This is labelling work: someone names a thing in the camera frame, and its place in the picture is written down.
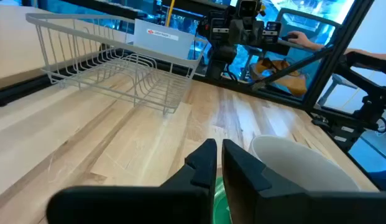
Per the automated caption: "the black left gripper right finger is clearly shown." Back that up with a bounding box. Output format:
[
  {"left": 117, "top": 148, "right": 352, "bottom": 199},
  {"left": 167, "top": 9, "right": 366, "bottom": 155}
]
[{"left": 222, "top": 139, "right": 386, "bottom": 224}]

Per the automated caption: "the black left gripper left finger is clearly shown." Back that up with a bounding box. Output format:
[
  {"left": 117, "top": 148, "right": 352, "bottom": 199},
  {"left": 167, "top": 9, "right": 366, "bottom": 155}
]
[{"left": 46, "top": 138, "right": 218, "bottom": 224}]

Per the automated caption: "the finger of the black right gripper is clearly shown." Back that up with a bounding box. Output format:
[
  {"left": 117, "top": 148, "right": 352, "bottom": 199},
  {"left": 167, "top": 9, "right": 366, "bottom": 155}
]
[
  {"left": 209, "top": 17, "right": 228, "bottom": 41},
  {"left": 263, "top": 21, "right": 282, "bottom": 44}
]

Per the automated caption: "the white plate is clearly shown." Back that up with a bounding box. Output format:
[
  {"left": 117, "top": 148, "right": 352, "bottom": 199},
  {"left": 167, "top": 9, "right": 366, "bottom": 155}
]
[{"left": 248, "top": 134, "right": 361, "bottom": 192}]

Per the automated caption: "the green glass plate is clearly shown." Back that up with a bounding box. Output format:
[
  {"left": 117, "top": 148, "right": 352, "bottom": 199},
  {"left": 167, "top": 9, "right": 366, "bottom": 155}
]
[{"left": 213, "top": 176, "right": 233, "bottom": 224}]

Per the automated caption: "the person's forearm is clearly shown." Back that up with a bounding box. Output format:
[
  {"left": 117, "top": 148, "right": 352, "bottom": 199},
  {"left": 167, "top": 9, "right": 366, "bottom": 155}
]
[{"left": 307, "top": 42, "right": 386, "bottom": 62}]

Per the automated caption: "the person's hand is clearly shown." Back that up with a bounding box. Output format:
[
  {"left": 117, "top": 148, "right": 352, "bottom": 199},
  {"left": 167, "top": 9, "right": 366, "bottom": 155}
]
[{"left": 287, "top": 30, "right": 312, "bottom": 47}]

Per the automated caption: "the brown wooden stool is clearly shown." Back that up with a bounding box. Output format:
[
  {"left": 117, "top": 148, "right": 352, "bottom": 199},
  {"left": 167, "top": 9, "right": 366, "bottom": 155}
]
[{"left": 253, "top": 58, "right": 308, "bottom": 97}]

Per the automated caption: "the white box with red label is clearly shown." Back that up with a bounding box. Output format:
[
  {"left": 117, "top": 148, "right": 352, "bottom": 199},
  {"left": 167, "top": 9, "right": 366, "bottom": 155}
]
[{"left": 132, "top": 18, "right": 196, "bottom": 60}]

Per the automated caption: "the black jointed stand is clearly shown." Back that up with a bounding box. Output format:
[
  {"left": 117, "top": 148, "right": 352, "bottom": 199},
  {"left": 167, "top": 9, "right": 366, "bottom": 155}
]
[{"left": 310, "top": 51, "right": 386, "bottom": 153}]

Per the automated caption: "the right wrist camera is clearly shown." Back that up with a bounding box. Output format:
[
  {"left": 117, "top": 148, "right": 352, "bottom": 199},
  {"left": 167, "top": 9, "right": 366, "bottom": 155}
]
[{"left": 236, "top": 0, "right": 264, "bottom": 18}]

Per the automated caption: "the yellow cable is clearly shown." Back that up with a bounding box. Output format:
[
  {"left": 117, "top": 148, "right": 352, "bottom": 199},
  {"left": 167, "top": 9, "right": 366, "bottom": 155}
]
[{"left": 165, "top": 0, "right": 176, "bottom": 27}]

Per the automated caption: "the white wire dish rack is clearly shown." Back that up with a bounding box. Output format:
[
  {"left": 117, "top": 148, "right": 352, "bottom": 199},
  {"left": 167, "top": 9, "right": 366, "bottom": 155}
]
[{"left": 25, "top": 12, "right": 209, "bottom": 116}]

